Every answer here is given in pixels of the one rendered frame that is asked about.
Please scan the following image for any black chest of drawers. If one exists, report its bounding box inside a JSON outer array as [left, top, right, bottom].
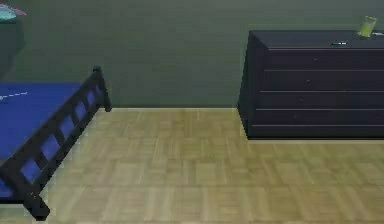
[[237, 29, 384, 140]]

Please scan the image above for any yellow-green box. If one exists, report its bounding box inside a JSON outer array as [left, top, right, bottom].
[[356, 15, 379, 38]]

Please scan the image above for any blue bed with black frame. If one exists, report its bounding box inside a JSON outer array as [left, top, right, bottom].
[[0, 65, 113, 222]]

